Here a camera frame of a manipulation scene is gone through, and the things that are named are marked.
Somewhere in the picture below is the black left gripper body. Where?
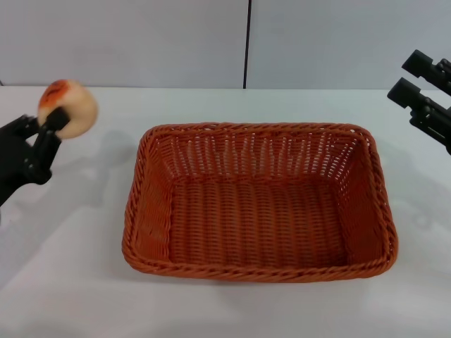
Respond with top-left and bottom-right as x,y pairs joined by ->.
0,115 -> 38,209

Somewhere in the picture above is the peach-coloured round fruit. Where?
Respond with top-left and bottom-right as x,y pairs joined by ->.
37,79 -> 100,139

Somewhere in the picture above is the orange woven plastic basket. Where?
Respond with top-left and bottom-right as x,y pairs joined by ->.
121,121 -> 400,284

